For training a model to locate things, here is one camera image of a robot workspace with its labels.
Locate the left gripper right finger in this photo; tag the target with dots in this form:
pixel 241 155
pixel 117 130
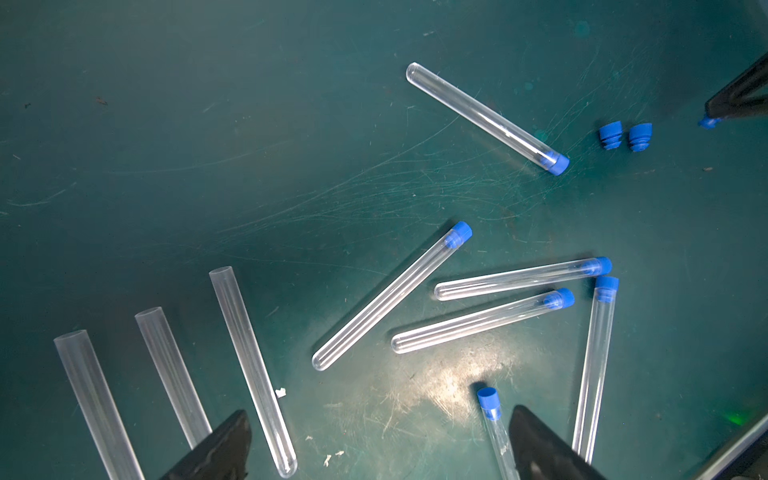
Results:
pixel 540 453

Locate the test tube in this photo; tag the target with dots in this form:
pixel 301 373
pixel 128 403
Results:
pixel 174 375
pixel 595 366
pixel 97 404
pixel 254 370
pixel 508 133

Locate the blue stopper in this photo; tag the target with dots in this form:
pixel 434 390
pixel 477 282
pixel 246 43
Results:
pixel 639 137
pixel 708 122
pixel 610 135

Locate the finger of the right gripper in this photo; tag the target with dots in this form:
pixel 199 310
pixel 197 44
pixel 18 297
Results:
pixel 740 98

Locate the test tube horizontal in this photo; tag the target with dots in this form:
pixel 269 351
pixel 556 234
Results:
pixel 391 296

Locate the test tube diagonal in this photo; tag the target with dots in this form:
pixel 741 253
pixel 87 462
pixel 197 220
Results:
pixel 481 321
pixel 522 278

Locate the test tube middle upper diagonal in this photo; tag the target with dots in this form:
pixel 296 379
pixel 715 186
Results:
pixel 522 278

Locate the test tube vertical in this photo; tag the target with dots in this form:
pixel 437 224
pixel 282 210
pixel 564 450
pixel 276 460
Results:
pixel 490 405

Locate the test tube middle lower diagonal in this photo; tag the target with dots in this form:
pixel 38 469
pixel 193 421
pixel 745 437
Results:
pixel 481 321

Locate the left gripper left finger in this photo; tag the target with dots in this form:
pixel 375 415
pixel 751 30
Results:
pixel 221 455

